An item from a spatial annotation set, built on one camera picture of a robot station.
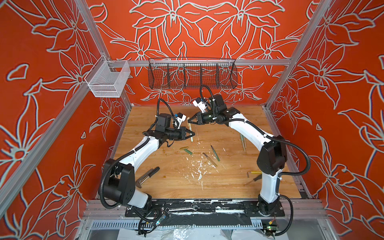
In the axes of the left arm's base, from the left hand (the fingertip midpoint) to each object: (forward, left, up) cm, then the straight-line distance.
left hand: (192, 132), depth 79 cm
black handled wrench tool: (-18, +24, -19) cm, 36 cm away
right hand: (+3, +3, +4) cm, 6 cm away
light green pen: (+1, +1, +2) cm, 3 cm away
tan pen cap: (+1, +5, -20) cm, 20 cm away
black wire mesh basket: (+43, +5, +9) cm, 44 cm away
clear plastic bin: (+31, +57, +10) cm, 66 cm away
